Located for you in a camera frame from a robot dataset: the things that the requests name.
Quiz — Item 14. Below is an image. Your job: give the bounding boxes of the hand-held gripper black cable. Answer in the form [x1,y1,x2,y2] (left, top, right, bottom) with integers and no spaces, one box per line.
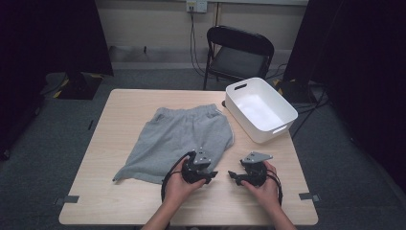
[266,168,284,207]
[160,150,196,206]

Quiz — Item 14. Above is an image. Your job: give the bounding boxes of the black stand base yellow stripes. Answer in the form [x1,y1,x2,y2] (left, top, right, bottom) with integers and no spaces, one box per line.
[44,71,105,101]
[273,78,316,104]

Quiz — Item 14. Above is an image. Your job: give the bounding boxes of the thin wall conduit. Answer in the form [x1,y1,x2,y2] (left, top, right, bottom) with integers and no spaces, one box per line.
[214,2,222,27]

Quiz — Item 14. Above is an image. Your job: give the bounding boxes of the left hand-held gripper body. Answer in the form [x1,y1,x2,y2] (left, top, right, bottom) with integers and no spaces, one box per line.
[181,147,214,186]

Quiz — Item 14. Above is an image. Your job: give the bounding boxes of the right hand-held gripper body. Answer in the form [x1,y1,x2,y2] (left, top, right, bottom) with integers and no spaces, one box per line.
[238,150,274,188]

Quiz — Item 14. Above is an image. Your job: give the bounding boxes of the dark curtain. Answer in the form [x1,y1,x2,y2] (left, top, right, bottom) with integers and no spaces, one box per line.
[282,0,406,203]
[0,0,115,161]

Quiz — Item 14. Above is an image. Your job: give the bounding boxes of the left hand-held gripper black cable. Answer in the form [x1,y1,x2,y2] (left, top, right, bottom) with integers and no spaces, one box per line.
[160,150,196,206]

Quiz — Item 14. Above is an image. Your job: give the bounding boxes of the white wall power socket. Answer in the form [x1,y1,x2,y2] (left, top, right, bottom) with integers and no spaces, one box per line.
[186,0,209,14]

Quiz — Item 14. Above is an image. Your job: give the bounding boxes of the right hand-held gripper black cable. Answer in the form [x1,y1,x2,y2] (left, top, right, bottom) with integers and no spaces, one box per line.
[266,168,284,207]

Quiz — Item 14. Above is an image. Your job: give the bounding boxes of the black folding chair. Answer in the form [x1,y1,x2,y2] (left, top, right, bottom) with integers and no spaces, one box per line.
[202,25,276,92]

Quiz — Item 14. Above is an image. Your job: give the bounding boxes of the person's right hand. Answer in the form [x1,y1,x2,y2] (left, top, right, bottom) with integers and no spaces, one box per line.
[240,160,282,211]

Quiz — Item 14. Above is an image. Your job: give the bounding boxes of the grey shorts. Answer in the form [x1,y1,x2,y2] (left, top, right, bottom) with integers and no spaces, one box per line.
[112,103,236,186]

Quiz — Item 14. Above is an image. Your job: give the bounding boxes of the grey tape strip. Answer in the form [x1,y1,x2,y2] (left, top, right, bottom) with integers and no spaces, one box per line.
[55,195,80,206]
[299,192,321,203]

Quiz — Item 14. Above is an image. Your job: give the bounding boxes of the black cable from wall socket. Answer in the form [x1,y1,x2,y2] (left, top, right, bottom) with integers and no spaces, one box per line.
[189,9,207,79]

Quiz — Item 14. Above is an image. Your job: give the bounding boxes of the black floor cables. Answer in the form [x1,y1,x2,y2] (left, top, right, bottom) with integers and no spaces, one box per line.
[288,85,331,140]

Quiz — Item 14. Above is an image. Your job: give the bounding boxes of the grey wall trunking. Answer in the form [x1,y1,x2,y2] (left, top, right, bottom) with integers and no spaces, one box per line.
[108,45,210,64]

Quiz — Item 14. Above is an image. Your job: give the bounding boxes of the person's left hand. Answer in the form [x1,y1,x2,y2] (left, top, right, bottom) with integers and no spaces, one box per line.
[164,157,207,209]

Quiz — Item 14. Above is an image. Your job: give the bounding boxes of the white plastic basket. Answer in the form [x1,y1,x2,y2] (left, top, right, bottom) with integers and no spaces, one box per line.
[224,77,299,145]

